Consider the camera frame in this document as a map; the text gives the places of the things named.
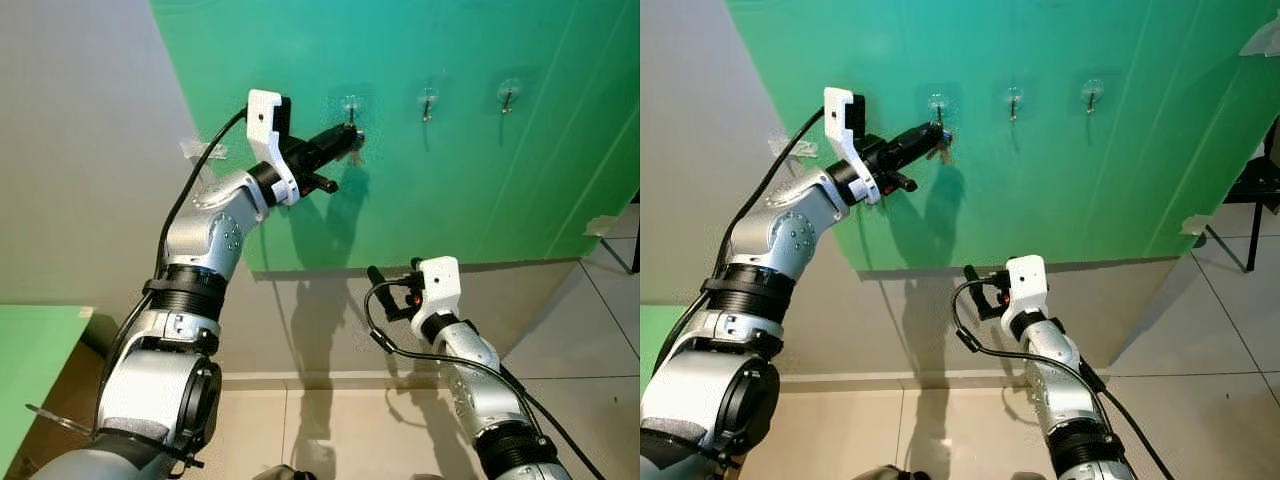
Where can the green table board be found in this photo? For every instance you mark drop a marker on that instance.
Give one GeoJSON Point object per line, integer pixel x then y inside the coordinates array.
{"type": "Point", "coordinates": [30, 370]}
{"type": "Point", "coordinates": [650, 335]}

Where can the black chair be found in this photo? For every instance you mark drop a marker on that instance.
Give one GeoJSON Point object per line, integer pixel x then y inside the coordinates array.
{"type": "Point", "coordinates": [1258, 180]}

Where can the clear tape piece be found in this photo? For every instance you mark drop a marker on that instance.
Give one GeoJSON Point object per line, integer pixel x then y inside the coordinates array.
{"type": "Point", "coordinates": [1195, 224]}
{"type": "Point", "coordinates": [1262, 38]}
{"type": "Point", "coordinates": [200, 150]}
{"type": "Point", "coordinates": [598, 225]}
{"type": "Point", "coordinates": [792, 148]}

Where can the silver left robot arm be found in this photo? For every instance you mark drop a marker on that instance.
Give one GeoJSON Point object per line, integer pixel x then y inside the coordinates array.
{"type": "Point", "coordinates": [170, 330]}
{"type": "Point", "coordinates": [730, 330]}

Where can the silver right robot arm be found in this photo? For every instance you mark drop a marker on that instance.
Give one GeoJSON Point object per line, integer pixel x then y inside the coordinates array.
{"type": "Point", "coordinates": [490, 390]}
{"type": "Point", "coordinates": [1060, 390]}

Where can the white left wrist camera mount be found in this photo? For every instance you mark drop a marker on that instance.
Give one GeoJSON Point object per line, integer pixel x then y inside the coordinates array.
{"type": "Point", "coordinates": [840, 112]}
{"type": "Point", "coordinates": [265, 115]}

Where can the green wall board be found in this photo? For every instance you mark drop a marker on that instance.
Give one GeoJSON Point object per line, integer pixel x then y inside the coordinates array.
{"type": "Point", "coordinates": [1050, 190]}
{"type": "Point", "coordinates": [450, 190]}

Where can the clear suction hook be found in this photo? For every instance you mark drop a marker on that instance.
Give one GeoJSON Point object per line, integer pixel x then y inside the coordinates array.
{"type": "Point", "coordinates": [938, 102]}
{"type": "Point", "coordinates": [351, 103]}
{"type": "Point", "coordinates": [1014, 99]}
{"type": "Point", "coordinates": [428, 100]}
{"type": "Point", "coordinates": [1092, 92]}
{"type": "Point", "coordinates": [508, 93]}

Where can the robot left leg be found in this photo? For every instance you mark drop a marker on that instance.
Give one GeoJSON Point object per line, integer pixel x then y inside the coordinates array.
{"type": "Point", "coordinates": [885, 473]}
{"type": "Point", "coordinates": [285, 473]}

